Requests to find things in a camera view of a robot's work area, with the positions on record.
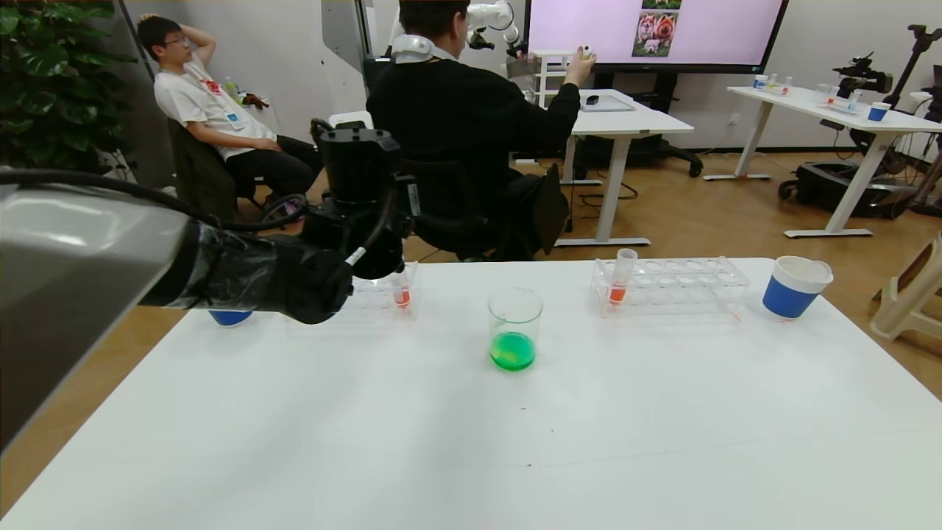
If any clear acrylic test tube rack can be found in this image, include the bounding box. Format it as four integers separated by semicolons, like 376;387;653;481
591;258;751;319
335;261;420;322

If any clear glass beaker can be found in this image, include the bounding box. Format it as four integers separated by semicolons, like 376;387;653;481
489;287;545;372

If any black office chair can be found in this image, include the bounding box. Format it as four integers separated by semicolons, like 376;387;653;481
401;144;569;262

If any person in black sweater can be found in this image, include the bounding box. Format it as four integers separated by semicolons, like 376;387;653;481
366;0;597;262

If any white drawer organizer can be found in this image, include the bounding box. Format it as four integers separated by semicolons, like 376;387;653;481
530;50;582;111

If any white standing desk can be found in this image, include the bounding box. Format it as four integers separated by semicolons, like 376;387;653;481
727;86;942;240
515;90;693;247

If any white neck massager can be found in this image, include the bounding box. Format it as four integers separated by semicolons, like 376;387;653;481
390;34;436;63

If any white robot column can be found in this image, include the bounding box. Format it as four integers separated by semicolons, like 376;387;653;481
322;0;391;130

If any black display stand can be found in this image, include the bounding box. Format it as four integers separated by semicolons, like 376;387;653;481
570;72;704;181

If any dark green jacket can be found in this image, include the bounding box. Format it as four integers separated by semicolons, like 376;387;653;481
168;118;240;222

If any person in white t-shirt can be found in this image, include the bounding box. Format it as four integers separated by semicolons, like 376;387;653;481
137;15;325;214

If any beige plastic stool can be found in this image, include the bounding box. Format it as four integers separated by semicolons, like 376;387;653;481
868;233;942;343

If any green leafy plant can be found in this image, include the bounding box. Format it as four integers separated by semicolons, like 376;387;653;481
0;0;137;174

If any black tripod stand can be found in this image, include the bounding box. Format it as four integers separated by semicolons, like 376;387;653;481
882;26;942;111

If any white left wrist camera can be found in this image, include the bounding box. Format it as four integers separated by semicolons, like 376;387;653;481
328;110;375;132

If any large wall display screen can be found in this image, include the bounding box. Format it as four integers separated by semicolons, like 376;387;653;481
523;0;790;74

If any black camera rig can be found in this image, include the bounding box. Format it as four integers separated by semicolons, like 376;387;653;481
832;53;893;100

